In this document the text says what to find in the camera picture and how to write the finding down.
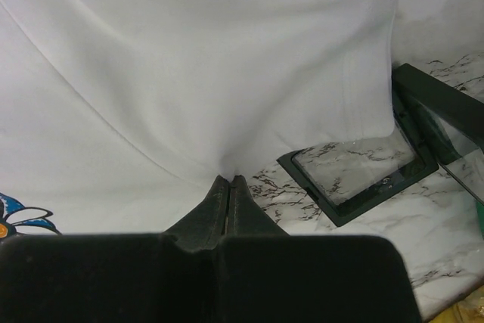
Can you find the yellow Lays chips bag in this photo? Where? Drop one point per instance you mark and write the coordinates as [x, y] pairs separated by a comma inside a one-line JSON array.
[[468, 310]]

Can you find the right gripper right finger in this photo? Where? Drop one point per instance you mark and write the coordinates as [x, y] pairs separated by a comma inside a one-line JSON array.
[[319, 278]]

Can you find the white t-shirt daisy print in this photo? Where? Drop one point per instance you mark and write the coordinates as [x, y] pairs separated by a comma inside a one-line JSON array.
[[117, 115]]

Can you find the black brooch display box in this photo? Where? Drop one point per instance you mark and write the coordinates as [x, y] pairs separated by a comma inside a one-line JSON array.
[[437, 126]]

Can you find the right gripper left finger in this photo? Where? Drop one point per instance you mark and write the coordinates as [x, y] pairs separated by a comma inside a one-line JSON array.
[[155, 277]]

